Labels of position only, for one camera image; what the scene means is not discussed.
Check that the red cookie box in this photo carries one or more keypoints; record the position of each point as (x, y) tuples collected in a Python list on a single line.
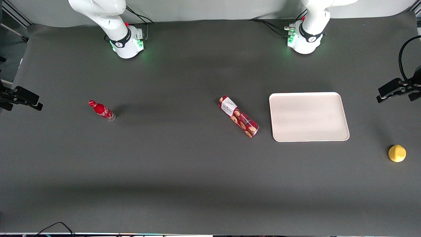
[(239, 116)]

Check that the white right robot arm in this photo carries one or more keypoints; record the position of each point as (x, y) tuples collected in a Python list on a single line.
[(108, 19)]

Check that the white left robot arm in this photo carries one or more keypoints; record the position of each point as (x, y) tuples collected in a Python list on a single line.
[(310, 29)]

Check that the white rectangular tray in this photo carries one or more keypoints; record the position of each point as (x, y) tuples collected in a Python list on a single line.
[(308, 117)]

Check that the dark grey table mat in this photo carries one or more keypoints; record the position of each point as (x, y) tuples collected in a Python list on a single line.
[(197, 171)]

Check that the red soda bottle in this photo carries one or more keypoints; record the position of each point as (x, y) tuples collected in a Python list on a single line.
[(101, 110)]

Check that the yellow lemon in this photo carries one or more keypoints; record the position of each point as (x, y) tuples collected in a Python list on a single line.
[(397, 153)]

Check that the black clamp mount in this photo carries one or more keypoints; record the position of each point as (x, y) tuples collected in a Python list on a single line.
[(23, 97), (396, 89)]

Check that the aluminium frame rail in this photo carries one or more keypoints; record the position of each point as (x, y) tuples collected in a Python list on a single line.
[(14, 14)]

